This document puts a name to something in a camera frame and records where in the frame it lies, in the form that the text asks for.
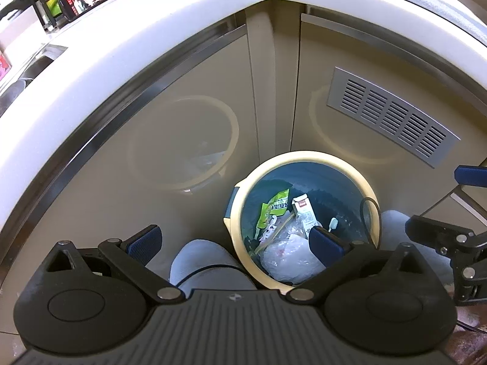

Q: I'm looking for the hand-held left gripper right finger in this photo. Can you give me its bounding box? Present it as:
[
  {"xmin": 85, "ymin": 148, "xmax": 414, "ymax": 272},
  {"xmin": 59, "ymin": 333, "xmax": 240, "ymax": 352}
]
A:
[{"xmin": 287, "ymin": 226, "xmax": 433, "ymax": 301}]

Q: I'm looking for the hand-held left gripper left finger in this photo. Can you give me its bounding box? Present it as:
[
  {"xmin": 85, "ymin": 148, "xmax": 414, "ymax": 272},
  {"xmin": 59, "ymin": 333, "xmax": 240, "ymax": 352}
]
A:
[{"xmin": 46, "ymin": 224, "xmax": 185, "ymax": 301}]

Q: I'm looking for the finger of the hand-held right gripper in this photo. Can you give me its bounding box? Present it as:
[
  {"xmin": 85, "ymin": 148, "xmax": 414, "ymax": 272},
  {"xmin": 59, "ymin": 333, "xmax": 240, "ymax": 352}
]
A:
[
  {"xmin": 454, "ymin": 164, "xmax": 487, "ymax": 190},
  {"xmin": 404, "ymin": 214, "xmax": 479, "ymax": 261}
]

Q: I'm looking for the clear zip plastic bag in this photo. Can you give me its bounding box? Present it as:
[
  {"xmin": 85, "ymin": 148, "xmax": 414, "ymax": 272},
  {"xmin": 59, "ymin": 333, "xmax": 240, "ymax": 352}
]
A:
[{"xmin": 259, "ymin": 213, "xmax": 324, "ymax": 285}]

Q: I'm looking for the white carton red label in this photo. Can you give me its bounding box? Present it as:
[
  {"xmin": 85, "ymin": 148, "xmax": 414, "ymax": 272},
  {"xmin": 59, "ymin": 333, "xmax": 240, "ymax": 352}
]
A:
[{"xmin": 292, "ymin": 194, "xmax": 319, "ymax": 229}]

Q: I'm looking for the blue cream-rimmed waste bin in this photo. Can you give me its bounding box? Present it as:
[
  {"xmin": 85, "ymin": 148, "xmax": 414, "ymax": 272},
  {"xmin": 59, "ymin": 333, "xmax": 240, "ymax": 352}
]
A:
[{"xmin": 224, "ymin": 151, "xmax": 382, "ymax": 289}]

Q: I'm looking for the light green snack packet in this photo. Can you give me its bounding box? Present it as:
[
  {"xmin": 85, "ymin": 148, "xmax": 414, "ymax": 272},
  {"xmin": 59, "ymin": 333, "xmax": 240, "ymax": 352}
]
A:
[{"xmin": 256, "ymin": 189, "xmax": 291, "ymax": 233}]

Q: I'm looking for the grey slipper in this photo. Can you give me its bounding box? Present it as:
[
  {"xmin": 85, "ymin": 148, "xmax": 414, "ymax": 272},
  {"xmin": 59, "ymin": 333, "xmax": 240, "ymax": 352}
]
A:
[{"xmin": 169, "ymin": 239, "xmax": 258, "ymax": 291}]

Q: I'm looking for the plain beige cabinet door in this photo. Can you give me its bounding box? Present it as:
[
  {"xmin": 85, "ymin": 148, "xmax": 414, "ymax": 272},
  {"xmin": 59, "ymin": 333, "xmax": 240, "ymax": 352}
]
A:
[{"xmin": 0, "ymin": 25, "xmax": 263, "ymax": 312}]

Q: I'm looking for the metal vent grille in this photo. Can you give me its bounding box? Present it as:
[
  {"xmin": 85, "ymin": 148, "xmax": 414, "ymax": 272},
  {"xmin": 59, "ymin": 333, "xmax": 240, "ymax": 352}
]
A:
[{"xmin": 327, "ymin": 66, "xmax": 462, "ymax": 169}]

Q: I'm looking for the grey fabric mat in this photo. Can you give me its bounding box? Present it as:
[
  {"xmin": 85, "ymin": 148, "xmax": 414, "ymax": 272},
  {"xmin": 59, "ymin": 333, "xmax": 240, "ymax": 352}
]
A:
[{"xmin": 342, "ymin": 0, "xmax": 487, "ymax": 48}]

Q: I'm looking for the beige cabinet corner panel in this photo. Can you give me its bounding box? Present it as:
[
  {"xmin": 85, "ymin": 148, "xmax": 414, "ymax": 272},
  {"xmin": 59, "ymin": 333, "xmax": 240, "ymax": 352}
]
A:
[{"xmin": 245, "ymin": 3, "xmax": 302, "ymax": 160}]

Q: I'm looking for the vented beige cabinet door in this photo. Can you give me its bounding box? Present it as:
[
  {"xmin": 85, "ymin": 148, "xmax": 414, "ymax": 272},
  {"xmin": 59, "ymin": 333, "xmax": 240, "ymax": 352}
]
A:
[{"xmin": 289, "ymin": 11, "xmax": 487, "ymax": 236}]

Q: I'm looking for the steel sink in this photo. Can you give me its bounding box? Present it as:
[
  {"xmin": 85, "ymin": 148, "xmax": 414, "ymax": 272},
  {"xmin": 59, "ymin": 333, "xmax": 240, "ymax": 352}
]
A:
[{"xmin": 0, "ymin": 43, "xmax": 68, "ymax": 115}]

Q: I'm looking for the black wire rack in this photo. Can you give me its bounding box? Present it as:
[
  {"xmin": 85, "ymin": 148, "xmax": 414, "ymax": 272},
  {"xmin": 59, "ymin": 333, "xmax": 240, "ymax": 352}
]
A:
[{"xmin": 0, "ymin": 0, "xmax": 66, "ymax": 31}]

